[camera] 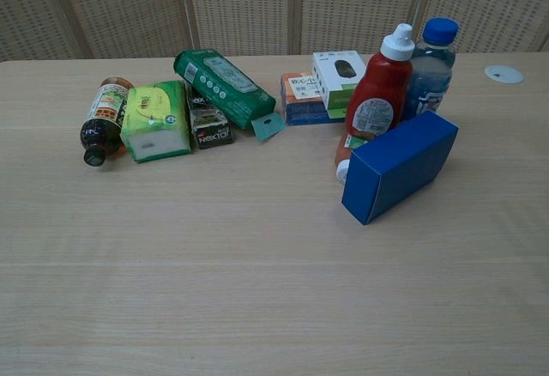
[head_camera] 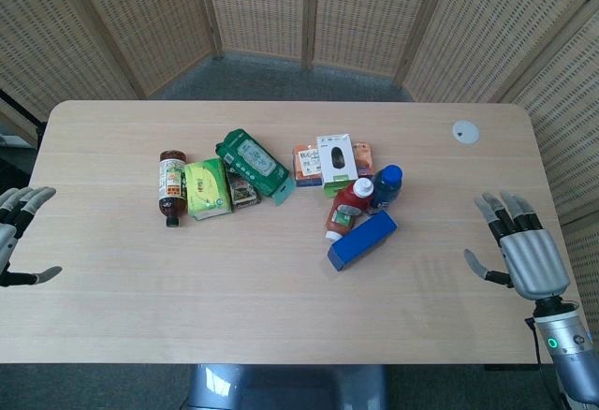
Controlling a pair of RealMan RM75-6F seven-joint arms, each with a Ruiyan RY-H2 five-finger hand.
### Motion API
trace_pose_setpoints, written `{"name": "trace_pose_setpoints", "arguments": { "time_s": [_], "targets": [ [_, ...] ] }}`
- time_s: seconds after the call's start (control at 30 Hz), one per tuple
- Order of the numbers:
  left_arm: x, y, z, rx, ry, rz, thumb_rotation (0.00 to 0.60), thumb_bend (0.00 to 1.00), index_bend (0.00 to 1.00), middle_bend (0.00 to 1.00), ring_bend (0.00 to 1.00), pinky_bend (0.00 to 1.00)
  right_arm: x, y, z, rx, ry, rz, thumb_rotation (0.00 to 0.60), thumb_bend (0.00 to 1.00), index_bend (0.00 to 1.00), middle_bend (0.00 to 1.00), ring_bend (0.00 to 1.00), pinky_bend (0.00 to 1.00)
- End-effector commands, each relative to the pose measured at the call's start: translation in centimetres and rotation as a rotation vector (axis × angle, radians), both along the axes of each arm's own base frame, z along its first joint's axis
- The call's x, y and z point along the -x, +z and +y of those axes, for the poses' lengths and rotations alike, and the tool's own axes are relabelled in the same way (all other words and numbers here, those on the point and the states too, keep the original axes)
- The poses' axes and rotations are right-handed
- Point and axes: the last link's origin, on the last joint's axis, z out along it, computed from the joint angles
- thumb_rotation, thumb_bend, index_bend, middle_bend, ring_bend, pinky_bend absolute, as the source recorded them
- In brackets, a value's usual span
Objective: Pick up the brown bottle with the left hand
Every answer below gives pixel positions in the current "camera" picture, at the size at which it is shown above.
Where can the round silver table grommet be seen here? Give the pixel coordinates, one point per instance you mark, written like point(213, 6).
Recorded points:
point(504, 74)

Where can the blue cap water bottle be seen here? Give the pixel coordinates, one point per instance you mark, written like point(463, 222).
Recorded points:
point(431, 75)

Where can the blue cardboard box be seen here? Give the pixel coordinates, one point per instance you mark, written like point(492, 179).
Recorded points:
point(399, 167)

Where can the green wipes pack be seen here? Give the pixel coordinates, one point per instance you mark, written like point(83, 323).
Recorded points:
point(223, 86)

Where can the beige folding screen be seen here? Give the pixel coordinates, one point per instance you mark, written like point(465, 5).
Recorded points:
point(257, 7)

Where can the orange bottle white cap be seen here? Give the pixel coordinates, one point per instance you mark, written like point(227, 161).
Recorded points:
point(343, 155)

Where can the orange blue small box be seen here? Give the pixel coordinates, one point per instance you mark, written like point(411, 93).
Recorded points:
point(302, 102)

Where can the black drink bottle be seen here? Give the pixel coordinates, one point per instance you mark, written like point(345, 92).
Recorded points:
point(102, 115)

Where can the white mouse box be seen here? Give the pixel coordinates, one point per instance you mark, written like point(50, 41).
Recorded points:
point(339, 82)

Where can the black Nextar box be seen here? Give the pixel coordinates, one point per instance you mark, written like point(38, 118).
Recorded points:
point(208, 126)

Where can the green yellow tissue pack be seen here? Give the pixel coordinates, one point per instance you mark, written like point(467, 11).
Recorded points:
point(153, 118)

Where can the red ketchup bottle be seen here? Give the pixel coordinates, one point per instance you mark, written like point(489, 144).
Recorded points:
point(379, 92)

